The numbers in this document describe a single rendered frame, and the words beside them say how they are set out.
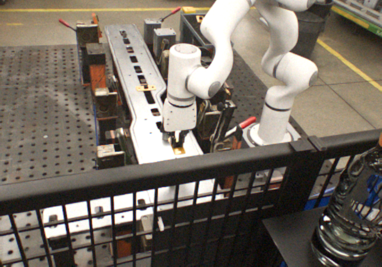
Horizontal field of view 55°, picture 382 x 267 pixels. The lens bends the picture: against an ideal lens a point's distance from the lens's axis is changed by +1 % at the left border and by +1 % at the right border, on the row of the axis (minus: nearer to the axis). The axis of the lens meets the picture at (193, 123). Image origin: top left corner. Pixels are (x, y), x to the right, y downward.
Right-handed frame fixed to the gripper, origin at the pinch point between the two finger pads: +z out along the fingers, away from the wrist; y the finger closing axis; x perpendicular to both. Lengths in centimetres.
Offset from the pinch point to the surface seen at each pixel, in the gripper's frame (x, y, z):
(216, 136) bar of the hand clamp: -1.1, -14.2, 1.5
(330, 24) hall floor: -334, -335, 109
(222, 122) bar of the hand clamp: -0.6, -15.2, -4.4
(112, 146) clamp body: -6.4, 19.5, 4.9
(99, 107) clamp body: -38.1, 20.5, 11.1
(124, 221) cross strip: 20.0, 20.2, 9.3
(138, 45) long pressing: -89, -6, 9
